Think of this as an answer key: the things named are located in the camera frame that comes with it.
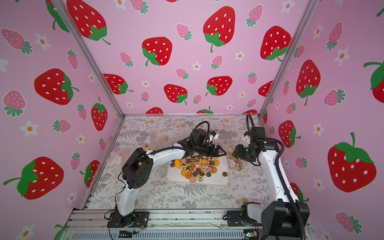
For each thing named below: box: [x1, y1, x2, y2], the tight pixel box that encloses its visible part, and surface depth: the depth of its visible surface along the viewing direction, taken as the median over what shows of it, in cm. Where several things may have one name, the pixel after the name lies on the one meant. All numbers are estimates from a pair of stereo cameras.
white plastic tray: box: [166, 155, 229, 186], surface depth 92 cm
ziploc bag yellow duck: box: [142, 131, 170, 150], surface depth 106 cm
